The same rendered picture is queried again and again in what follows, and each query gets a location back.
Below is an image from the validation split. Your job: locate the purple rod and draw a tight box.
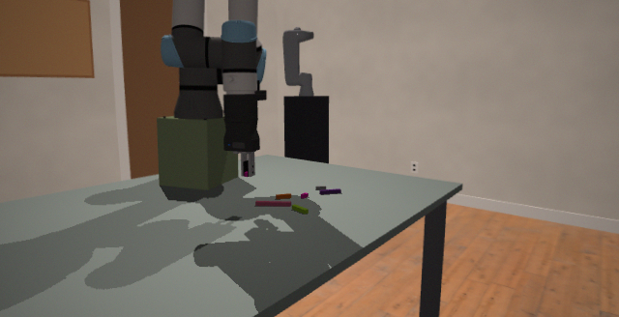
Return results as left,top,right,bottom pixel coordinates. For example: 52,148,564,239
319,188,341,194

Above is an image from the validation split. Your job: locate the pink rod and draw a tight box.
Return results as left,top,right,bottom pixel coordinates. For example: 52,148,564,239
255,201,291,207

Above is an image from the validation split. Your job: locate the lime green rectangular bar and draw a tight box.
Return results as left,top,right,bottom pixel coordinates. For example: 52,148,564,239
292,205,309,214

